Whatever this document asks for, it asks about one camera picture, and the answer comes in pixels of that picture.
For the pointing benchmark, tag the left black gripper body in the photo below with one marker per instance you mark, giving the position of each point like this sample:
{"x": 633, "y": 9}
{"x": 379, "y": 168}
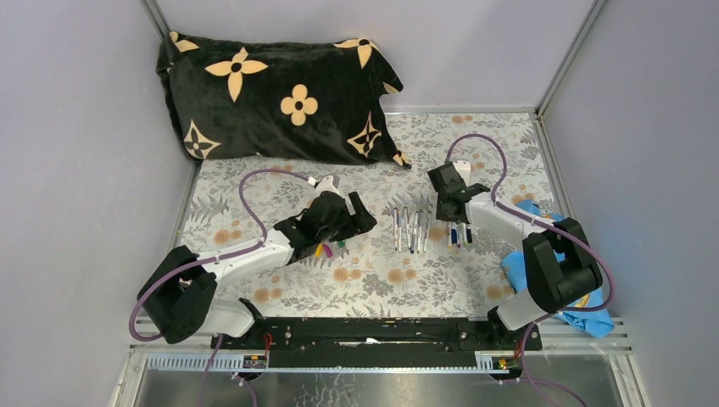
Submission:
{"x": 339, "y": 231}

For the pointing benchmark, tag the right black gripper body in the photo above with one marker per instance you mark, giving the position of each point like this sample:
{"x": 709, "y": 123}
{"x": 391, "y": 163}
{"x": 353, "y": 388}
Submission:
{"x": 441, "y": 213}

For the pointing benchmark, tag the dark green end marker pen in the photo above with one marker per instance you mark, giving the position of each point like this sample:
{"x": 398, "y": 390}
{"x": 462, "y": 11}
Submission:
{"x": 414, "y": 230}

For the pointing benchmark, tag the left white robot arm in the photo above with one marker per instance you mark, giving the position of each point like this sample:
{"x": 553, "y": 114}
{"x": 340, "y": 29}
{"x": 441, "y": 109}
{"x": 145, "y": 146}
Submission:
{"x": 180, "y": 297}

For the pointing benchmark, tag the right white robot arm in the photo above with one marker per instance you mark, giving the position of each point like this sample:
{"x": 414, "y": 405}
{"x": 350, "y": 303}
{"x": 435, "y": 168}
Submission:
{"x": 559, "y": 269}

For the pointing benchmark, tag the floral table mat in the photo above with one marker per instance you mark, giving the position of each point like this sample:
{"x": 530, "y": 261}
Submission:
{"x": 233, "y": 199}

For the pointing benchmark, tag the black pillow with beige flowers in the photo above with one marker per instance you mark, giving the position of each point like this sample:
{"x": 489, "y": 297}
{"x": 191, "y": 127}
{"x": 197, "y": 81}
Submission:
{"x": 318, "y": 102}

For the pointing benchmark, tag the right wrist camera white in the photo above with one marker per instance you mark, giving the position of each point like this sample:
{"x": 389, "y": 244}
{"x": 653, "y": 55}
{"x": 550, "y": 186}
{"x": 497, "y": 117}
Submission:
{"x": 464, "y": 170}

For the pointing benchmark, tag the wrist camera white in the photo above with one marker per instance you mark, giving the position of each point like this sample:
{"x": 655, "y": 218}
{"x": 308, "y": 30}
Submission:
{"x": 327, "y": 184}
{"x": 464, "y": 170}

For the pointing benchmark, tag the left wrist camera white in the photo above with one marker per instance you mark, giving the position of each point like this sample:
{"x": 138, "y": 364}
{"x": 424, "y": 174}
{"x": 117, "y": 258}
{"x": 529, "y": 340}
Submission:
{"x": 327, "y": 184}

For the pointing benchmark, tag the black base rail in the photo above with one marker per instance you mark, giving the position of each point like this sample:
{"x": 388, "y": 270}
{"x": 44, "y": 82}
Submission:
{"x": 354, "y": 343}

